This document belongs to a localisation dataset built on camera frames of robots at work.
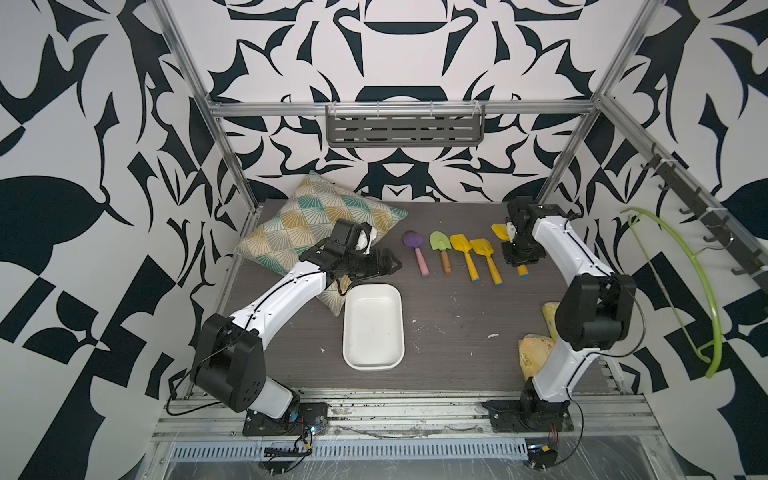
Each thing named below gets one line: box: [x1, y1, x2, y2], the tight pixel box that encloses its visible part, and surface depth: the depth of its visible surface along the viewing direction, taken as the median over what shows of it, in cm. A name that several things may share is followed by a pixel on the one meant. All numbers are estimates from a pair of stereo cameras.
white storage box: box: [342, 283, 406, 371], surface depth 90 cm
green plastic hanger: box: [620, 207, 724, 379], surface depth 65 cm
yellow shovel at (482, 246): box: [470, 238, 504, 287], surface depth 107 cm
